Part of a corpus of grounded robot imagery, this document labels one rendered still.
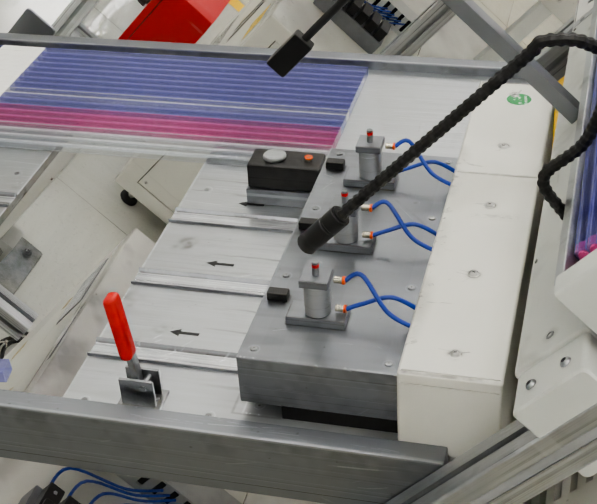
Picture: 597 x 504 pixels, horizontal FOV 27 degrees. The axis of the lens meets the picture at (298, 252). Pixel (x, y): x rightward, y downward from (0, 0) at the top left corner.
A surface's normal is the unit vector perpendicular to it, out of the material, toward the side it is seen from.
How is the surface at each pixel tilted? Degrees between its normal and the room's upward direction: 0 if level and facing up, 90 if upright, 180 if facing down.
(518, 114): 44
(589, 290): 90
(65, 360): 0
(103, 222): 0
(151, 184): 90
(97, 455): 90
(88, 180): 0
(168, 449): 90
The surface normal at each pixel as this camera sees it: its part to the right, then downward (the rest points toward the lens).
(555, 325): -0.74, -0.63
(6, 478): 0.62, -0.54
